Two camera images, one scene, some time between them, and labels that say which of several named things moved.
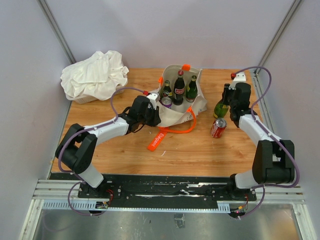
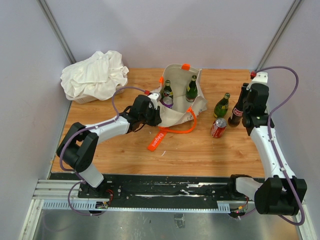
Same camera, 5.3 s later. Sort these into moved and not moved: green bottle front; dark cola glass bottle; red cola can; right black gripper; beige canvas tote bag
Moved: right black gripper; dark cola glass bottle
Not moved: green bottle front; beige canvas tote bag; red cola can
